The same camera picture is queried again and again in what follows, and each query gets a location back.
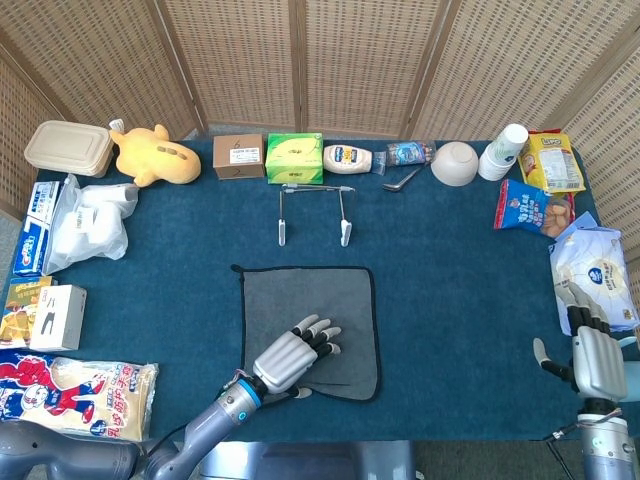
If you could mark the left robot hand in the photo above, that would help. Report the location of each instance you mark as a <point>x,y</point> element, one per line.
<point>285,360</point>

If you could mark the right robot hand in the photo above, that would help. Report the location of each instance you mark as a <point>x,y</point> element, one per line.
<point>600,365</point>

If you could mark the grey and blue towel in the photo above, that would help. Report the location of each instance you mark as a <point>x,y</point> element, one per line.
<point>310,295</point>

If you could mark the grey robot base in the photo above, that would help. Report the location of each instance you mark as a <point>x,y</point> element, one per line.
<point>310,460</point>

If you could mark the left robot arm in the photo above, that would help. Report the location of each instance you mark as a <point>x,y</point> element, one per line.
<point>210,420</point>

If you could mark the metal towel rack stand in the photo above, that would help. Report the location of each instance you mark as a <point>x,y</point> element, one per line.
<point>282,232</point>

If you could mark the brown cardboard box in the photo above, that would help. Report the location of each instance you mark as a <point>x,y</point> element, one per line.
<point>237,170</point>

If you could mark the mayonnaise squeeze bottle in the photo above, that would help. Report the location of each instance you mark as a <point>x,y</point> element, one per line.
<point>347,160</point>

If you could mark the white box with black print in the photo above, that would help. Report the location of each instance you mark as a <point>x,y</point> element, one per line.
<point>60,315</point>

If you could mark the clear plastic water bottle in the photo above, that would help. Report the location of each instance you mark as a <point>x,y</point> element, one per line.
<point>410,152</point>

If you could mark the yellow snack box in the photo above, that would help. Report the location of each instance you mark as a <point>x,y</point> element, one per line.
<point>17,310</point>

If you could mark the white and blue toothpaste box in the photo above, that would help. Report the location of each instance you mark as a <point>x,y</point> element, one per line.
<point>44,202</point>

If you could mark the beige lidded takeout container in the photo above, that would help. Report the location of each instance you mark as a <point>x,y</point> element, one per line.
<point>65,145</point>

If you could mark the light blue jug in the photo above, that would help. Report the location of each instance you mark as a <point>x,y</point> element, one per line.
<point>634,370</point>

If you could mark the pale blue white pouch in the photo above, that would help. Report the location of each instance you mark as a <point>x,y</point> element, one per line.
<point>595,270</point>

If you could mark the blue table carpet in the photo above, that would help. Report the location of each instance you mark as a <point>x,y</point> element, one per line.
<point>450,300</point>

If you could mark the blue and red snack bag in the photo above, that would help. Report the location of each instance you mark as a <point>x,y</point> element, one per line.
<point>525,205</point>

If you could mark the green tissue pack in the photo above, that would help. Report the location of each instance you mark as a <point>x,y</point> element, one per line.
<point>295,160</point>

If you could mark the black ladle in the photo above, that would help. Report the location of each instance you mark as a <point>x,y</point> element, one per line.
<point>392,187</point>

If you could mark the yellow snack bag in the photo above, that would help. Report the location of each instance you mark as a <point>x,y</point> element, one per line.
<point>550,165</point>

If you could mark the stack of paper cups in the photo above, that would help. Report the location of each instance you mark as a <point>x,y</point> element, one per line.
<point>500,160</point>

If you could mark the yellow plush toy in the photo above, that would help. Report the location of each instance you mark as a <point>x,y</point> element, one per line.
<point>160,160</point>

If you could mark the white plastic bag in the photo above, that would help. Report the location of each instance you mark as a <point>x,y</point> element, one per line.
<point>90,225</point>

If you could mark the beige bowl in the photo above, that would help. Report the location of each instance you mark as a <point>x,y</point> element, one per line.
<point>455,165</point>

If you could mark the wicker folding screen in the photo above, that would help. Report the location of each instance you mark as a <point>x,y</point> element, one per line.
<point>250,60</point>

